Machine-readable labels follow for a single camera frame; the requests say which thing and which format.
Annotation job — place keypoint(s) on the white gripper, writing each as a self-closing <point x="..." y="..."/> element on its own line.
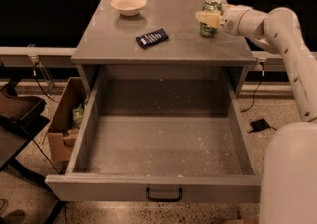
<point x="232" y="20"/>

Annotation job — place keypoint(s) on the crushed green soda can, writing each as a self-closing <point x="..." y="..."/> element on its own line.
<point x="213" y="6"/>

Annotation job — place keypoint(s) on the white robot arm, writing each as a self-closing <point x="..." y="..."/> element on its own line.
<point x="289" y="178"/>

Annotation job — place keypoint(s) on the open grey top drawer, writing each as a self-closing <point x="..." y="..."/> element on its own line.
<point x="196" y="142"/>

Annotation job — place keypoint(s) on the dark blue snack packet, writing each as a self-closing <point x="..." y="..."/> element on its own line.
<point x="152" y="38"/>

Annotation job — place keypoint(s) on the white paper bowl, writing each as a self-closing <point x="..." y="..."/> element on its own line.
<point x="128" y="7"/>

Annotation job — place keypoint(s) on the grey cabinet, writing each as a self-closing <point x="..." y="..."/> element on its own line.
<point x="159" y="50"/>

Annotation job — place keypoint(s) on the black power adapter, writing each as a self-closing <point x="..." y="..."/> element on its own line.
<point x="259" y="125"/>

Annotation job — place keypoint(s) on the green chip bag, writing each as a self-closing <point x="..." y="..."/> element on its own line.
<point x="77" y="116"/>

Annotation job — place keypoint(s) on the cardboard box left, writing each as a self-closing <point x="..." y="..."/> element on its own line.
<point x="61" y="133"/>

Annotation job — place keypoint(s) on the black chair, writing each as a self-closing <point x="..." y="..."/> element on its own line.
<point x="13" y="139"/>

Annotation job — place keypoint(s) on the black drawer handle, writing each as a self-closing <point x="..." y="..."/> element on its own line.
<point x="163" y="196"/>

